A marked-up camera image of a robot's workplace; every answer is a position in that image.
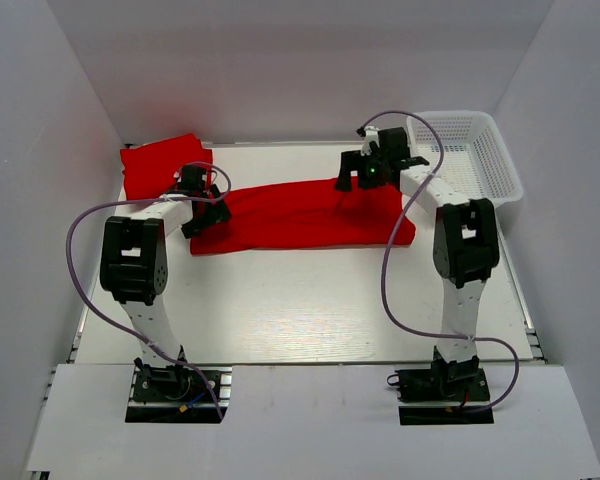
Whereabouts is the red t-shirt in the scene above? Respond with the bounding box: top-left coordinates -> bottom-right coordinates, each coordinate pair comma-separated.
190,179 -> 402,255
120,133 -> 213,200

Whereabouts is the white plastic basket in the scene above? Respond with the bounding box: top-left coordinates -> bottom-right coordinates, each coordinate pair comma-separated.
406,110 -> 524,207

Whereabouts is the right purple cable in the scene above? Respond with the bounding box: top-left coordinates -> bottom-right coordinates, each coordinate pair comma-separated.
355,110 -> 521,414

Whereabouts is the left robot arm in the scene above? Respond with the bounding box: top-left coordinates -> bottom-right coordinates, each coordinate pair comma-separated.
100,162 -> 231,390

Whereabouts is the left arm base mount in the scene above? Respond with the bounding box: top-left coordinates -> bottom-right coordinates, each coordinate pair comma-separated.
125,364 -> 232,425

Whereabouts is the folded red t-shirt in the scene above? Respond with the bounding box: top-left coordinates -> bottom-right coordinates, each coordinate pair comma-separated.
120,133 -> 213,200

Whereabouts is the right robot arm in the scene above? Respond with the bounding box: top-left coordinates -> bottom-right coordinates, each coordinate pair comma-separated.
335,126 -> 500,395

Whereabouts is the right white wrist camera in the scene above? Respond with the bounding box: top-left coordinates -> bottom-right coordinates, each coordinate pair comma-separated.
360,126 -> 379,156

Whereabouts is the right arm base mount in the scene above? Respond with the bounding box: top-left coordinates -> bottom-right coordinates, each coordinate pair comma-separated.
386,368 -> 494,426

